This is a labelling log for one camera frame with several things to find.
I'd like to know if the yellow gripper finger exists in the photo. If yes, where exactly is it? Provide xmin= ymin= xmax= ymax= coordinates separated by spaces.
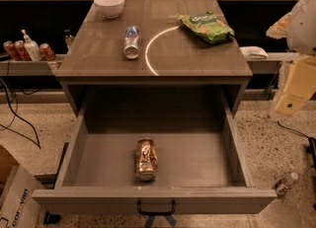
xmin=275 ymin=55 xmax=316 ymax=116
xmin=266 ymin=13 xmax=291 ymax=39

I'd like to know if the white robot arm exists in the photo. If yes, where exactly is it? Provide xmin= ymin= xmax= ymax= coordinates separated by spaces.
xmin=266 ymin=0 xmax=316 ymax=117

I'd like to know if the grey cabinet counter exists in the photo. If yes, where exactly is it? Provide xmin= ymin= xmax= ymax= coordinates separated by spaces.
xmin=56 ymin=0 xmax=252 ymax=113

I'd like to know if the open grey top drawer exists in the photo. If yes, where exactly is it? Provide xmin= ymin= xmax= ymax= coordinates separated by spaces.
xmin=32 ymin=85 xmax=277 ymax=215

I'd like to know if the red can right of bottle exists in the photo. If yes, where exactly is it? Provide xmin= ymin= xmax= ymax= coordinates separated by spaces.
xmin=39 ymin=43 xmax=56 ymax=61

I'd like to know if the red can far left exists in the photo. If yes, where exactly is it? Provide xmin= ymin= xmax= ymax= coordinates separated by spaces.
xmin=3 ymin=40 xmax=21 ymax=60

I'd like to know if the grey side shelf right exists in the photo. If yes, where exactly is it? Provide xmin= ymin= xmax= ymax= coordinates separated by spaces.
xmin=247 ymin=52 xmax=299 ymax=74

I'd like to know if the grey side shelf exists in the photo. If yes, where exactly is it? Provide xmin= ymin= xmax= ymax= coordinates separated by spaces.
xmin=247 ymin=52 xmax=299 ymax=74
xmin=0 ymin=54 xmax=64 ymax=77

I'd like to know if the white folded cloth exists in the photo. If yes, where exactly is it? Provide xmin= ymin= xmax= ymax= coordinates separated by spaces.
xmin=240 ymin=46 xmax=269 ymax=59

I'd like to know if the green chip bag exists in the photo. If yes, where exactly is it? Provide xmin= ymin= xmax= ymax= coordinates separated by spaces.
xmin=177 ymin=12 xmax=235 ymax=44

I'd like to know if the clear plastic water bottle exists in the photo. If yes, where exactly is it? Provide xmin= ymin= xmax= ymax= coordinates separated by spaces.
xmin=274 ymin=172 xmax=299 ymax=196

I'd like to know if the white bowl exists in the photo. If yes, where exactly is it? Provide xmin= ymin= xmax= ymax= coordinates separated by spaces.
xmin=94 ymin=0 xmax=124 ymax=19

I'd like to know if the dark small bottle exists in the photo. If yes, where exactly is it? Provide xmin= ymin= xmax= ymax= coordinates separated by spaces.
xmin=64 ymin=30 xmax=74 ymax=48

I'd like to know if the white soap pump bottle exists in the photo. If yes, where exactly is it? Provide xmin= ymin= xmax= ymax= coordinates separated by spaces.
xmin=22 ymin=30 xmax=42 ymax=61

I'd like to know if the grey side shelf left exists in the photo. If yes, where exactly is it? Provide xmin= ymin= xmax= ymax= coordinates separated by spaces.
xmin=0 ymin=54 xmax=64 ymax=77

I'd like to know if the white cardboard box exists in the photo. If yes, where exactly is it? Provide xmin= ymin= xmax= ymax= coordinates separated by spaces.
xmin=0 ymin=144 xmax=47 ymax=228

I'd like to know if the black drawer handle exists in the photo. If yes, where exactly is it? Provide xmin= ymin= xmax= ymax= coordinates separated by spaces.
xmin=136 ymin=199 xmax=176 ymax=216

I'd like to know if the black floor cable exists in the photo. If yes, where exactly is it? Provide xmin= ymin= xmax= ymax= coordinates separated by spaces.
xmin=0 ymin=77 xmax=42 ymax=150

